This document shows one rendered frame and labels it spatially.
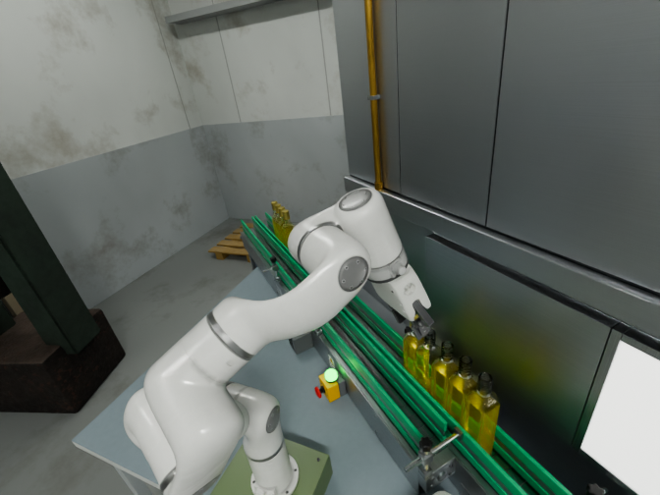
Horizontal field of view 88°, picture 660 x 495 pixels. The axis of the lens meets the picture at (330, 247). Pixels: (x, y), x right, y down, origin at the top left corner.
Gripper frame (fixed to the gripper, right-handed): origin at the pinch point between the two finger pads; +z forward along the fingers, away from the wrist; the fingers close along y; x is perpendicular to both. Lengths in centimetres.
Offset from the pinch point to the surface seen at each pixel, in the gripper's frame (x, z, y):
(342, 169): -124, 112, 301
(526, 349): -19.8, 26.5, -6.7
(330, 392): 23, 49, 36
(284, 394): 37, 49, 49
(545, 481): -3.9, 43.9, -20.7
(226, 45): -101, -44, 398
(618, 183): -36.2, -10.0, -13.8
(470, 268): -24.6, 14.3, 10.5
